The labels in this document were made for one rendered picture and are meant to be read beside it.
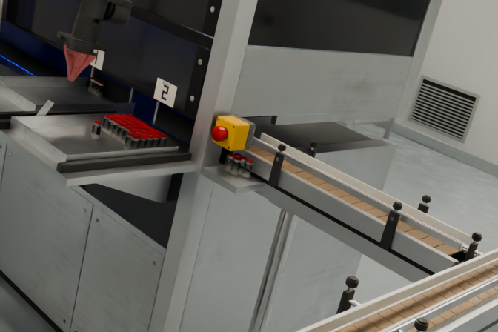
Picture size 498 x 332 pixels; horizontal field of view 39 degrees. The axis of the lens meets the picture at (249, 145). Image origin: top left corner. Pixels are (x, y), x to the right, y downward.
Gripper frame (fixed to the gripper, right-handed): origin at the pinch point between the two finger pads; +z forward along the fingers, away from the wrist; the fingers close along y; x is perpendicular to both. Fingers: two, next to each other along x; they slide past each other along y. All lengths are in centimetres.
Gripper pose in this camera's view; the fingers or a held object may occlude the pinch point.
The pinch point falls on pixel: (71, 77)
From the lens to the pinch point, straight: 165.6
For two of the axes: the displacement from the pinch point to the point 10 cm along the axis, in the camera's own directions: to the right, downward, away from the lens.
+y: 6.3, 0.8, 7.7
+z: -3.4, 9.3, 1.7
